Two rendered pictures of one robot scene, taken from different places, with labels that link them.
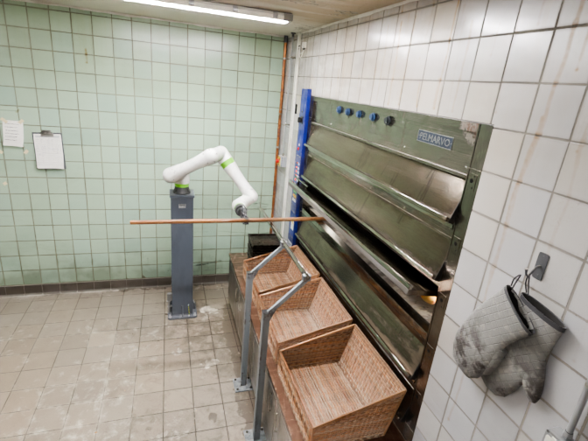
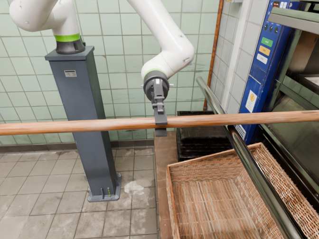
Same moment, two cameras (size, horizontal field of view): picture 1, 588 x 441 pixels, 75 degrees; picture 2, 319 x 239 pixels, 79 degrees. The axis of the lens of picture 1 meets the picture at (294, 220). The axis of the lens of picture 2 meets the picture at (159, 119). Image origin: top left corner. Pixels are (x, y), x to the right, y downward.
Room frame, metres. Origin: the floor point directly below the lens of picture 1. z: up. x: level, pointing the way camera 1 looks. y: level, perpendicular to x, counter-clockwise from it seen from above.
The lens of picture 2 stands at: (2.29, 0.25, 1.48)
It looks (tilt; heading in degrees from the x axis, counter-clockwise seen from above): 34 degrees down; 15
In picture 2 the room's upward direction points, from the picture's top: straight up
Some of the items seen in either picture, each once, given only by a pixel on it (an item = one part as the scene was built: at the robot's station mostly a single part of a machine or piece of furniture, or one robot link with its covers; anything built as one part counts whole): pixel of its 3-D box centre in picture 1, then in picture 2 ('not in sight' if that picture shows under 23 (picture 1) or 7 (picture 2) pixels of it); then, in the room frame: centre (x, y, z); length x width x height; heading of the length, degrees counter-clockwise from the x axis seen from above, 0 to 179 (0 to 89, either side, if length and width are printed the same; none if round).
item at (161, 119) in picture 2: not in sight; (160, 115); (2.70, 0.36, 1.21); 0.07 x 0.03 x 0.01; 19
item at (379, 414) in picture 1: (335, 379); not in sight; (1.66, -0.30, 0.72); 0.56 x 0.49 x 0.28; 20
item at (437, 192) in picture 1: (360, 157); not in sight; (2.33, -0.36, 1.80); 1.79 x 0.11 x 0.19; 19
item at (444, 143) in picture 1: (368, 123); not in sight; (2.34, -0.38, 1.99); 1.80 x 0.08 x 0.21; 19
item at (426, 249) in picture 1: (353, 198); not in sight; (2.33, -0.36, 1.54); 1.79 x 0.11 x 0.19; 19
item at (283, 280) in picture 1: (278, 275); (231, 214); (2.79, 0.08, 0.72); 0.56 x 0.49 x 0.28; 20
